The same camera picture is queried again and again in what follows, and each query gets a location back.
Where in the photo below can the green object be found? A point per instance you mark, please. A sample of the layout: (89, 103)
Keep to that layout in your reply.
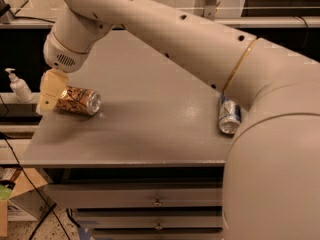
(6, 188)

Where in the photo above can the right metal bracket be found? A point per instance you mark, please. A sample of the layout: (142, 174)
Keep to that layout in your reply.
(210, 8)

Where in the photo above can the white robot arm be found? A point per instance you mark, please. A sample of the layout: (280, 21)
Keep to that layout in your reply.
(271, 182)

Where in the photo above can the bottom grey drawer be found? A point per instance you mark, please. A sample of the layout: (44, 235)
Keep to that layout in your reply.
(165, 234)

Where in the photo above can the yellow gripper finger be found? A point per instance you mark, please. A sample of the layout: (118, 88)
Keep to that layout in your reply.
(53, 83)

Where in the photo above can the top grey drawer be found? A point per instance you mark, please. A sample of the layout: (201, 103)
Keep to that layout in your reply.
(135, 195)

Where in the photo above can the middle grey drawer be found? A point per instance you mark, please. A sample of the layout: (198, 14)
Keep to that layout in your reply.
(149, 219)

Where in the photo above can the orange patterned soda can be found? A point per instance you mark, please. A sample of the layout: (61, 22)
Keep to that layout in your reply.
(80, 100)

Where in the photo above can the cardboard box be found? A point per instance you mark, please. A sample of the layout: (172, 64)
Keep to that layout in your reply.
(27, 201)

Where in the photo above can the white pump dispenser bottle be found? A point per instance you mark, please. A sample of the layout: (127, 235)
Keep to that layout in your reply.
(19, 87)

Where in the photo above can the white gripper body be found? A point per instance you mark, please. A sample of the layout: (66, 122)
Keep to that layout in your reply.
(60, 56)

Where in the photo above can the blue silver energy drink can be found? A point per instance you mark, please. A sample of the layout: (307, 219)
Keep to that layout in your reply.
(229, 116)

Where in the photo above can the grey drawer cabinet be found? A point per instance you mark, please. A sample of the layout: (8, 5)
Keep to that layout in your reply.
(157, 124)

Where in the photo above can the grey drawer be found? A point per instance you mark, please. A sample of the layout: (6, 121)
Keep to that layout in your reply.
(149, 219)
(165, 234)
(135, 195)

